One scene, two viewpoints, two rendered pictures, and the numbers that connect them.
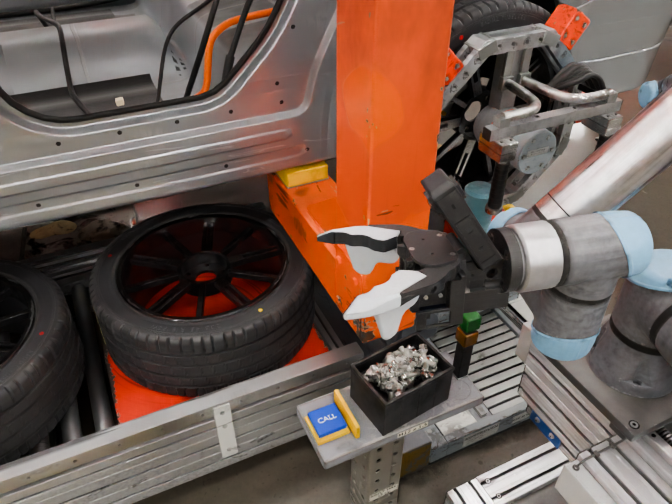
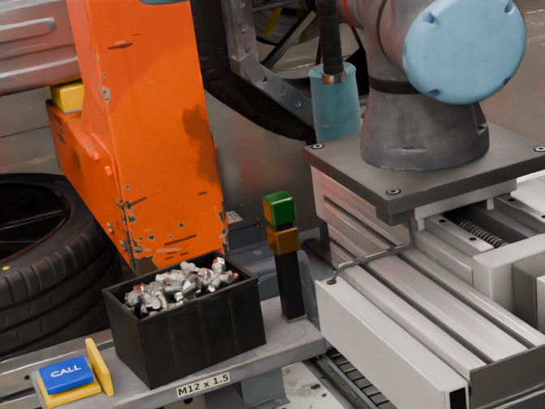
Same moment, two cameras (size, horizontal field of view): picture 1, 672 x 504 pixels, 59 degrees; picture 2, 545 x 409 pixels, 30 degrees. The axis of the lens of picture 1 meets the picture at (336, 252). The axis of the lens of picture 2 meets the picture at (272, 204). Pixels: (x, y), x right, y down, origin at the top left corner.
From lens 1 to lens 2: 0.74 m
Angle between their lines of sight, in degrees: 17
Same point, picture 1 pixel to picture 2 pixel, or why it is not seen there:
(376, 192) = (98, 10)
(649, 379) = (420, 135)
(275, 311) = (27, 268)
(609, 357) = (370, 122)
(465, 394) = (295, 337)
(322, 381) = not seen: hidden behind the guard
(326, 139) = not seen: hidden behind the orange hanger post
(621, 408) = (384, 182)
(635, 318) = (372, 40)
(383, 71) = not seen: outside the picture
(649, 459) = (436, 253)
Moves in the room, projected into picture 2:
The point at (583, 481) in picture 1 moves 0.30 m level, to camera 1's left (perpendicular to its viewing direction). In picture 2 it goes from (336, 292) to (64, 317)
